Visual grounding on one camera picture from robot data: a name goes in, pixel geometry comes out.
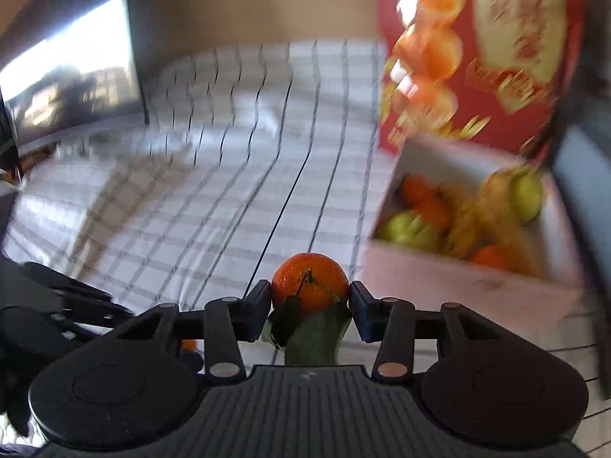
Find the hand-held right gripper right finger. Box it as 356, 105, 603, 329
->
348, 281, 515, 385

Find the black monitor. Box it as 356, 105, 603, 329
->
0, 0, 149, 151

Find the red snack bag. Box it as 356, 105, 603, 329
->
377, 0, 588, 156

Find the yellow lemon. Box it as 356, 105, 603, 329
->
508, 167, 545, 225

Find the spotted ripe banana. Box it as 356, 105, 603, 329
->
439, 184, 483, 258

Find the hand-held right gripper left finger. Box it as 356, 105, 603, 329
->
117, 279, 273, 385

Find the tangerine with leaf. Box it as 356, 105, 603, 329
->
414, 198, 454, 232

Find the pink cardboard box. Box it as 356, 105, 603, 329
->
360, 136, 602, 344

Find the green lemon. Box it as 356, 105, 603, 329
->
384, 210, 442, 251

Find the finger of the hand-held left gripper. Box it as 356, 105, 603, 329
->
21, 261, 118, 303
48, 303, 139, 334

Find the white checked cloth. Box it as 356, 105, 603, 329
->
0, 38, 611, 458

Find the curved banana with sticker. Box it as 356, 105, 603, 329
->
477, 169, 530, 268

